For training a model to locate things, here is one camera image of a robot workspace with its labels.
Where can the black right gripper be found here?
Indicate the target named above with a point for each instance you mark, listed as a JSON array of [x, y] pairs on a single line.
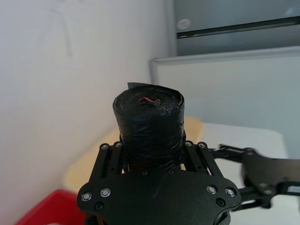
[[269, 171]]

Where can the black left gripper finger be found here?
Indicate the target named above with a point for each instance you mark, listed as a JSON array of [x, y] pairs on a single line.
[[106, 161]]

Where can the black plastic bag roll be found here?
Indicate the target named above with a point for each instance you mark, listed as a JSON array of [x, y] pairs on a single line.
[[150, 127]]

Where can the white small table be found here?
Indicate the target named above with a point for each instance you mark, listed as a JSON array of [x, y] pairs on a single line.
[[236, 136]]

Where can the red plastic bin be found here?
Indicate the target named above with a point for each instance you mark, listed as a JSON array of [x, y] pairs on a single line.
[[51, 208]]

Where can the grey cabinet with dark bar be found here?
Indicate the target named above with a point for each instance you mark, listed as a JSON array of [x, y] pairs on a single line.
[[234, 21]]

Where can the white partition panel grey frame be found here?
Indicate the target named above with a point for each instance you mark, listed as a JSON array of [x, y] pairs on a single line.
[[229, 89]]

